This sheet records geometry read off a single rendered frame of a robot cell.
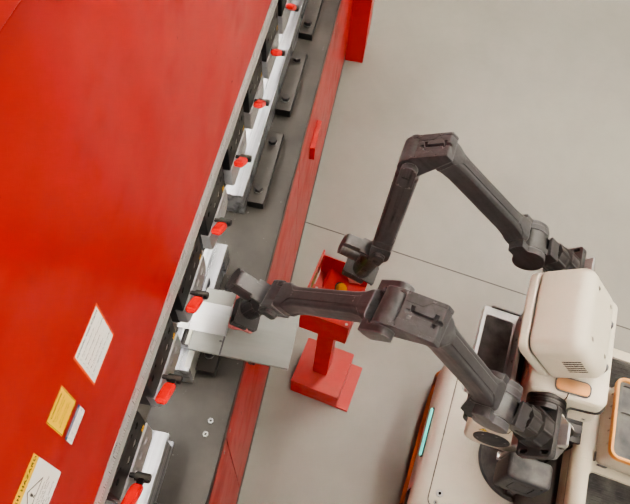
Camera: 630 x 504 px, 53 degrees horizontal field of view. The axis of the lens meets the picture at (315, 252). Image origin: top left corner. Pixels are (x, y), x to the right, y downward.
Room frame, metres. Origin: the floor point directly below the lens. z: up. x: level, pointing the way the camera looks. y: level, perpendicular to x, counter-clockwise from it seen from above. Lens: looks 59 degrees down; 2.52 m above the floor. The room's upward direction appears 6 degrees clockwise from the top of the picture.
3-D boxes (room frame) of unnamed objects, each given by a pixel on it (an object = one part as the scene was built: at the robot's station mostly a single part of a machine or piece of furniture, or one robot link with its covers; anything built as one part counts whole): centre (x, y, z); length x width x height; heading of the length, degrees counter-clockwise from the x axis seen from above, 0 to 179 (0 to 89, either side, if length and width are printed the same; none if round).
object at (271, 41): (1.44, 0.23, 1.26); 0.15 x 0.09 x 0.17; 174
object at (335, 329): (0.89, -0.08, 0.75); 0.20 x 0.16 x 0.18; 164
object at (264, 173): (1.26, 0.19, 0.89); 0.30 x 0.05 x 0.03; 174
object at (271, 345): (0.65, 0.16, 1.00); 0.26 x 0.18 x 0.01; 84
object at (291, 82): (1.66, 0.15, 0.89); 0.30 x 0.05 x 0.03; 174
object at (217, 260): (0.72, 0.30, 0.92); 0.39 x 0.06 x 0.10; 174
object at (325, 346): (0.89, -0.08, 0.39); 0.06 x 0.06 x 0.54; 74
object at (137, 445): (0.25, 0.35, 1.26); 0.15 x 0.09 x 0.17; 174
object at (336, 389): (0.89, -0.11, 0.06); 0.25 x 0.20 x 0.12; 74
